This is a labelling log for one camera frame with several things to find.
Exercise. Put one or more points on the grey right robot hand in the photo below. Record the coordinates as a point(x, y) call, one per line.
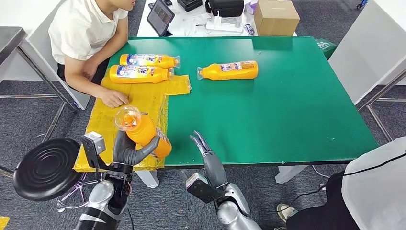
point(215, 171)

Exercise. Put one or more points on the person's right hand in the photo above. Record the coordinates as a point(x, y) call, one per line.
point(114, 98)

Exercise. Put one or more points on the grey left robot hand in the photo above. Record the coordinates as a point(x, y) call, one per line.
point(127, 154)

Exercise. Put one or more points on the person's left hand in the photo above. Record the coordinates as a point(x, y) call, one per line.
point(89, 68)

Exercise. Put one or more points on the orange plastic bottle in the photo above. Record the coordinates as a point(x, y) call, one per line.
point(149, 62)
point(139, 77)
point(144, 130)
point(231, 74)

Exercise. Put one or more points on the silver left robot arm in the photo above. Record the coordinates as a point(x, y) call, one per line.
point(101, 200)

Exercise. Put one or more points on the person's left forearm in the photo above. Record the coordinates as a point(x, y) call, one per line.
point(114, 39)

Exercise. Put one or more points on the yellow taped cardboard mat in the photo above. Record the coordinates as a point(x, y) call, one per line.
point(101, 123)

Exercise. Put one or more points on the person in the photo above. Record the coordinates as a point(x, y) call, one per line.
point(82, 28)
point(377, 196)

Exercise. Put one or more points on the black round stool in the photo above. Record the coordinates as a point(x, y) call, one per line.
point(47, 170)

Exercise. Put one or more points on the stainless steel table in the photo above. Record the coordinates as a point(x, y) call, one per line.
point(9, 38)

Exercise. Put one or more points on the dark tablet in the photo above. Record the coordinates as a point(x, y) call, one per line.
point(160, 17)

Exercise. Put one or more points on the black tray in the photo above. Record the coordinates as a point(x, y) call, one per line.
point(189, 3)

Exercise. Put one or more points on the white power strip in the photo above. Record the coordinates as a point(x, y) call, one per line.
point(223, 28)

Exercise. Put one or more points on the yellow floor object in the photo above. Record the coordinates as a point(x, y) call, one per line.
point(3, 222)

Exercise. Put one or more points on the black bag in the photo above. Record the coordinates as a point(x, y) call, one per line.
point(225, 8)

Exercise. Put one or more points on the purple packet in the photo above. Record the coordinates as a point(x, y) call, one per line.
point(250, 30)

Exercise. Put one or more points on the brown cardboard box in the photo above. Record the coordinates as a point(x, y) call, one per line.
point(276, 20)

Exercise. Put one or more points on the translucent plastic bag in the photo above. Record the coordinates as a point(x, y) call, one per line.
point(251, 7)

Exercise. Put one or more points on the green bin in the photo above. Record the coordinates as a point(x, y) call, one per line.
point(325, 47)

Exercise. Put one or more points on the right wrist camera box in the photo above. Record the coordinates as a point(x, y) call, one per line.
point(201, 189)

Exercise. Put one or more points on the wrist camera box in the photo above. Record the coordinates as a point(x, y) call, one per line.
point(94, 143)
point(201, 189)

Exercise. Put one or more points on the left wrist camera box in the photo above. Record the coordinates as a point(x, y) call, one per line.
point(94, 143)

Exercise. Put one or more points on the steel table frame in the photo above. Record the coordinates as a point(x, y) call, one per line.
point(380, 95)

